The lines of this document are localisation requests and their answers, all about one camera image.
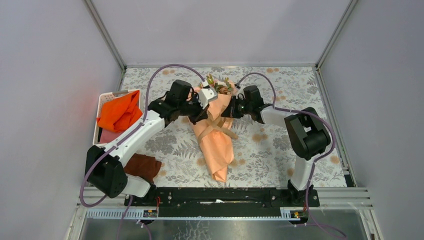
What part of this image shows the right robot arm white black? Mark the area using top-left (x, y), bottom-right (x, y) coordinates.
top-left (221, 85), bottom-right (331, 206)

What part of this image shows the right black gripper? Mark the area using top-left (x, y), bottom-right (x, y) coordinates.
top-left (221, 96), bottom-right (252, 119)

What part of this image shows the tan satin ribbon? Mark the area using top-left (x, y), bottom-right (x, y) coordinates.
top-left (197, 112), bottom-right (238, 143)

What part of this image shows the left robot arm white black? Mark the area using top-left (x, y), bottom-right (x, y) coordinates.
top-left (83, 79), bottom-right (218, 206)

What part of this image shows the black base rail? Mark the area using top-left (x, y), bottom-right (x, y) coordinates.
top-left (124, 187), bottom-right (320, 218)

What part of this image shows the white plastic basket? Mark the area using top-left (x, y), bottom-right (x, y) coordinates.
top-left (93, 89), bottom-right (141, 145)

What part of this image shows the orange cloth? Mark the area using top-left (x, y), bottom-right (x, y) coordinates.
top-left (96, 90), bottom-right (143, 133)

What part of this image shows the brown cloth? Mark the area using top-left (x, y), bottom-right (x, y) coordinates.
top-left (124, 153), bottom-right (162, 184)

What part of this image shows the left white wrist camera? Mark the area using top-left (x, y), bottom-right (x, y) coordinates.
top-left (197, 86), bottom-right (218, 109)

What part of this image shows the floral patterned table mat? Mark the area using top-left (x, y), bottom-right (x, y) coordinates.
top-left (120, 66), bottom-right (327, 188)

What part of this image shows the pink fake flower bouquet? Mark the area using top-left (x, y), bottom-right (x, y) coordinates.
top-left (194, 73), bottom-right (237, 96)

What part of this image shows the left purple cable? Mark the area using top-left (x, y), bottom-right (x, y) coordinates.
top-left (79, 63), bottom-right (207, 240)

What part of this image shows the beige kraft wrapping paper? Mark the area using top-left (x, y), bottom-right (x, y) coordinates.
top-left (191, 94), bottom-right (235, 183)

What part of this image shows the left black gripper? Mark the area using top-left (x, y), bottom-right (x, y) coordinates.
top-left (177, 92), bottom-right (209, 125)

